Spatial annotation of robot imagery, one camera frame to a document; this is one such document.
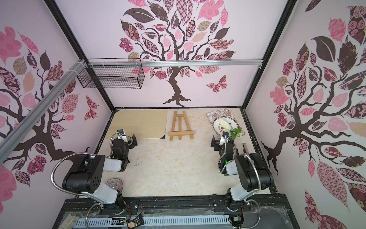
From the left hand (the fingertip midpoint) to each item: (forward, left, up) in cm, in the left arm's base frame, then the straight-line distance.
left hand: (128, 137), depth 94 cm
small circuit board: (-46, -15, -4) cm, 49 cm away
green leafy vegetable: (+7, -75, -4) cm, 75 cm away
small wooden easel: (+7, -35, -7) cm, 36 cm away
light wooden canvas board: (+16, -8, -6) cm, 19 cm away
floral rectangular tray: (+29, -72, -7) cm, 78 cm away
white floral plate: (+14, -67, -4) cm, 68 cm away
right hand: (-1, -63, +3) cm, 63 cm away
